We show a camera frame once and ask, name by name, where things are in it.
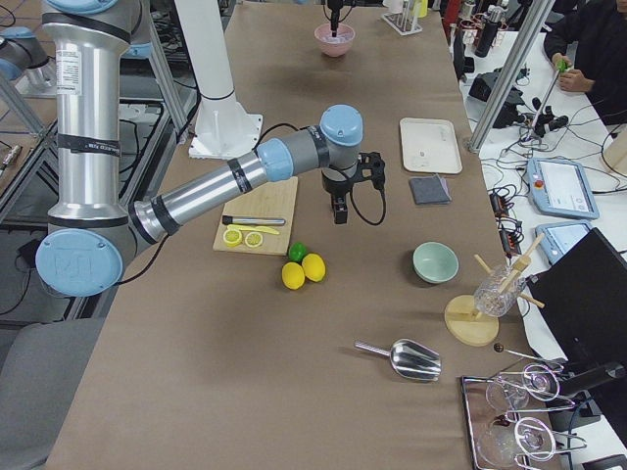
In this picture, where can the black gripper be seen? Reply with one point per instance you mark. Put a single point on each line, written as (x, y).
(335, 187)
(334, 22)

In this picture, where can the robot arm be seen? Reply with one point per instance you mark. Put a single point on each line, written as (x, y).
(97, 227)

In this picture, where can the pink bowl of ice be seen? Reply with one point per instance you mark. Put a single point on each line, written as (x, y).
(334, 44)

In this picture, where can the metal ice scoop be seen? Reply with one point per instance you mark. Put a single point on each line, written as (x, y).
(409, 359)

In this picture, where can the green lime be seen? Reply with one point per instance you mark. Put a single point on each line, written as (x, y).
(297, 252)

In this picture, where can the yellow lemon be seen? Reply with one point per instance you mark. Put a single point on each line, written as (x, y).
(314, 267)
(293, 275)

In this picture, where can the yellow plastic knife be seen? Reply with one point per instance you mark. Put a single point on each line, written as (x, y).
(253, 228)

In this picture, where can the bamboo cutting board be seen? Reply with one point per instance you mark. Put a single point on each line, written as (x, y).
(275, 199)

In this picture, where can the grey folded cloth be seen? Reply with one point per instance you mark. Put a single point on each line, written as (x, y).
(430, 190)

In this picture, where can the lemon half slice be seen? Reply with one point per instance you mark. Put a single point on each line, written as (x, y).
(232, 237)
(253, 239)

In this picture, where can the cream serving tray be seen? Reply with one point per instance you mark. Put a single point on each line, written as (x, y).
(429, 145)

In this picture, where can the mint green bowl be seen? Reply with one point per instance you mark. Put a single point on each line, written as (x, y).
(434, 262)

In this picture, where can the steel muddler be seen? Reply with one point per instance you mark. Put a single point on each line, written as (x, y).
(250, 220)

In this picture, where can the wooden glass stand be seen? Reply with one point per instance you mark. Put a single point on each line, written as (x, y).
(467, 323)

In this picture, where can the clear glass on stand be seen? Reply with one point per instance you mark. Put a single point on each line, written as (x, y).
(488, 298)

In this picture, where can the teach pendant tablet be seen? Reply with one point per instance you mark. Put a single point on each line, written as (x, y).
(559, 238)
(560, 187)

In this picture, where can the person in black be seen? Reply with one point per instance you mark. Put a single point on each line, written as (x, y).
(592, 41)

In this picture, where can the black monitor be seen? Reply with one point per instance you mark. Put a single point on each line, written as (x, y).
(584, 293)

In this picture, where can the mirror tray with glasses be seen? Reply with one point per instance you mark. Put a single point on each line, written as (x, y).
(507, 418)

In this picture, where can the white wire cup rack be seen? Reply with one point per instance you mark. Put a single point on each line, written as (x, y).
(403, 23)

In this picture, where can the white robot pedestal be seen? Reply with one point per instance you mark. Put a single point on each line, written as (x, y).
(223, 128)

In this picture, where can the aluminium frame post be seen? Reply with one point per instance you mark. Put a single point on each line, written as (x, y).
(519, 51)

